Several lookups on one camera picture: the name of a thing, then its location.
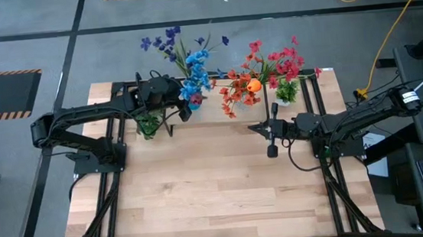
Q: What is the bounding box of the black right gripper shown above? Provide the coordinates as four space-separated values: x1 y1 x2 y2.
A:
246 102 301 161

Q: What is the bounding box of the blue artificial flower bunch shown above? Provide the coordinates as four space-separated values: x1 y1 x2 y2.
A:
175 48 214 102

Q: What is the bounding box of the orange artificial tulip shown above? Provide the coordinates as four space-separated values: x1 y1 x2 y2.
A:
245 77 263 94

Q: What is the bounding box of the orange artificial flower bunch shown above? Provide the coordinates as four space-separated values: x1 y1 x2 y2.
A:
210 62 265 122

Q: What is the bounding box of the purple artificial flower bunch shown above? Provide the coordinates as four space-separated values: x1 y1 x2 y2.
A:
138 21 234 83

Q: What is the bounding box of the red artificial flower bunch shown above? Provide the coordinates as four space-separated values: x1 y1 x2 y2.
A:
242 33 324 93

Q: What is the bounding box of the large-leaf green potted plant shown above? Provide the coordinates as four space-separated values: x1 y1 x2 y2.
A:
133 109 168 142

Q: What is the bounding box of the small green plant white pot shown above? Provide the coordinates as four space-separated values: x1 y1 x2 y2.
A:
272 78 302 109

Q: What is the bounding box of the white paper sheet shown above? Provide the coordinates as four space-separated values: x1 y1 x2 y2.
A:
362 130 390 180

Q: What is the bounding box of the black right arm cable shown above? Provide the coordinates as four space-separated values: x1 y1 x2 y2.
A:
281 133 334 174

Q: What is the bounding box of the black aluminium table frame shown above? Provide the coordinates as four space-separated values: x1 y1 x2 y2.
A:
48 51 386 237

